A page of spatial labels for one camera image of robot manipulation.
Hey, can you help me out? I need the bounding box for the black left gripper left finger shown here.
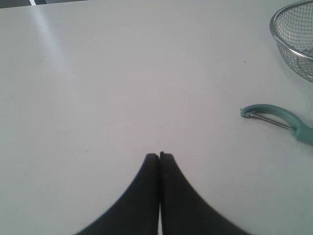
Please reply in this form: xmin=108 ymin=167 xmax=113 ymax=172
xmin=78 ymin=153 xmax=159 ymax=235

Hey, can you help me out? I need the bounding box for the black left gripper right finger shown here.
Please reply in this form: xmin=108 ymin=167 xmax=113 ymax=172
xmin=160 ymin=152 xmax=247 ymax=235

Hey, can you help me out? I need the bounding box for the teal vegetable peeler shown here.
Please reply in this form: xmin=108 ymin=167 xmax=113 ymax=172
xmin=240 ymin=104 xmax=313 ymax=146

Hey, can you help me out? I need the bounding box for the oval wire mesh basket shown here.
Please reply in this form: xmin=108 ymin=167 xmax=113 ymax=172
xmin=269 ymin=0 xmax=313 ymax=82

